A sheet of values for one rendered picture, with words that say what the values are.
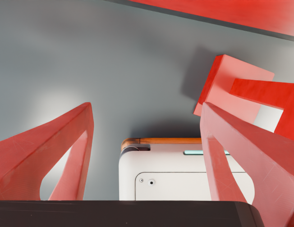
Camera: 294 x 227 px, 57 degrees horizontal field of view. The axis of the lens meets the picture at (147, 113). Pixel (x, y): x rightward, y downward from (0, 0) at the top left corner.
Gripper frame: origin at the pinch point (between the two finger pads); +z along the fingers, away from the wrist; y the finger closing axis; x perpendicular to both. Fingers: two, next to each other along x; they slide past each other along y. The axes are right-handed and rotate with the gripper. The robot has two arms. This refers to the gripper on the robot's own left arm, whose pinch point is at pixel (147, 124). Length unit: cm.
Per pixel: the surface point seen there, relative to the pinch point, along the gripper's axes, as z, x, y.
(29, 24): 98, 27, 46
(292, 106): 26.5, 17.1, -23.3
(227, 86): 77, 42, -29
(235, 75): 78, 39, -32
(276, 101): 44, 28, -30
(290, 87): 43, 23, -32
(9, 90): 86, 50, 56
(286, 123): 24.9, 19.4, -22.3
